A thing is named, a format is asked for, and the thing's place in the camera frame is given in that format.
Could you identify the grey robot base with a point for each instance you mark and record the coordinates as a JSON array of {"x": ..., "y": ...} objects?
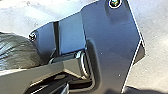
[{"x": 20, "y": 80}]

